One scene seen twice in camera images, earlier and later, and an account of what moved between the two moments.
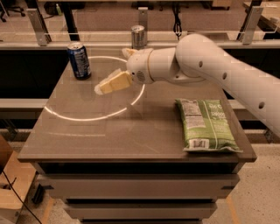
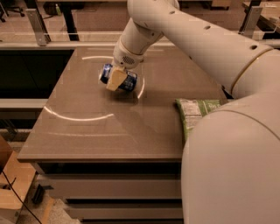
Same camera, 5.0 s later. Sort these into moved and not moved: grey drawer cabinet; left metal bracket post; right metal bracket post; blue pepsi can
Moved: blue pepsi can
Not moved: grey drawer cabinet; left metal bracket post; right metal bracket post
